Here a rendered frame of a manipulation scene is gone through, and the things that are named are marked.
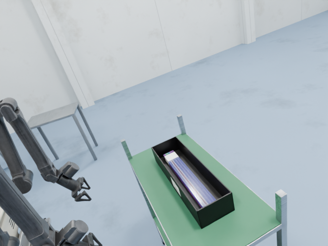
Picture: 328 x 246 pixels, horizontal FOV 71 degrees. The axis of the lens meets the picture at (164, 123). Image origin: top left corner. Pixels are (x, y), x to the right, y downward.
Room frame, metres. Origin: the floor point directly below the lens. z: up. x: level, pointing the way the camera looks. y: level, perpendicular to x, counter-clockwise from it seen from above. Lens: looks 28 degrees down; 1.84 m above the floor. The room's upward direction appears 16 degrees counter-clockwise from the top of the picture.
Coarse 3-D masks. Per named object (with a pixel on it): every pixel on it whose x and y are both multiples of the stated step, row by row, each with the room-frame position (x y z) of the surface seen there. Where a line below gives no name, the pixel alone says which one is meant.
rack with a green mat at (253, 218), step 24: (192, 144) 1.26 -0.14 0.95; (144, 168) 1.16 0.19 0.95; (216, 168) 0.98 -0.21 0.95; (144, 192) 0.96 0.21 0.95; (168, 192) 0.91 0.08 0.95; (240, 192) 0.77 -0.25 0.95; (168, 216) 0.76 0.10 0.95; (192, 216) 0.72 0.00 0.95; (240, 216) 0.65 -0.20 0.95; (264, 216) 0.62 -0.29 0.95; (168, 240) 0.64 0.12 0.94; (192, 240) 0.61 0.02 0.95; (216, 240) 0.58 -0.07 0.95; (240, 240) 0.55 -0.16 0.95
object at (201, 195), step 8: (168, 152) 1.19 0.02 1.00; (168, 160) 1.11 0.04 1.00; (176, 160) 1.09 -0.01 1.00; (176, 168) 1.02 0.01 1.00; (184, 168) 1.00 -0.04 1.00; (184, 176) 0.94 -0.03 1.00; (192, 176) 0.92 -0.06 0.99; (184, 184) 0.90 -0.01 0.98; (192, 184) 0.86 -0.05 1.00; (200, 184) 0.85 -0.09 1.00; (192, 192) 0.81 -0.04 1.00; (200, 192) 0.80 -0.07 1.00; (208, 192) 0.79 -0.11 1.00; (200, 200) 0.76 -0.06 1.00; (208, 200) 0.74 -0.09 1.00
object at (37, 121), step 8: (72, 104) 3.30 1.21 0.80; (48, 112) 3.27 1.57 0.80; (56, 112) 3.17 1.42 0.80; (64, 112) 3.06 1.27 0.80; (72, 112) 2.97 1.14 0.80; (80, 112) 3.33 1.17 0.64; (32, 120) 3.14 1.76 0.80; (40, 120) 3.04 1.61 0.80; (48, 120) 2.94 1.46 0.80; (56, 120) 2.91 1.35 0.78; (32, 128) 2.88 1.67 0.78; (40, 128) 3.28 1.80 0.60; (80, 128) 2.93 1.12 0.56; (88, 128) 3.33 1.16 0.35; (48, 144) 3.27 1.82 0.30; (88, 144) 2.93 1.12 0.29; (96, 144) 3.33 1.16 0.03
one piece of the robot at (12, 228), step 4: (4, 212) 0.80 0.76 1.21; (4, 216) 0.77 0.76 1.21; (8, 216) 0.79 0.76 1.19; (4, 220) 0.75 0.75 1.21; (8, 220) 0.78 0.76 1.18; (12, 220) 0.80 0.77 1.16; (0, 224) 0.73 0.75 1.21; (4, 224) 0.74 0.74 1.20; (8, 224) 0.76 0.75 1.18; (12, 224) 0.79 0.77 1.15; (4, 228) 0.72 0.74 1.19; (8, 228) 0.74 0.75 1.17; (12, 228) 0.77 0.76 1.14; (16, 228) 0.79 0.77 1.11; (8, 232) 0.73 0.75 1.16; (12, 232) 0.75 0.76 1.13; (16, 232) 0.78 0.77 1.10; (16, 236) 0.76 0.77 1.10
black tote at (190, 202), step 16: (160, 144) 1.21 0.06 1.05; (176, 144) 1.23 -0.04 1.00; (160, 160) 1.04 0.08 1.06; (192, 160) 1.04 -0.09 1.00; (176, 176) 0.99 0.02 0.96; (208, 176) 0.87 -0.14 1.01; (224, 192) 0.74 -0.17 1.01; (192, 208) 0.69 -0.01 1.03; (208, 208) 0.66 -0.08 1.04; (224, 208) 0.68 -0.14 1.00; (208, 224) 0.65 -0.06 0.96
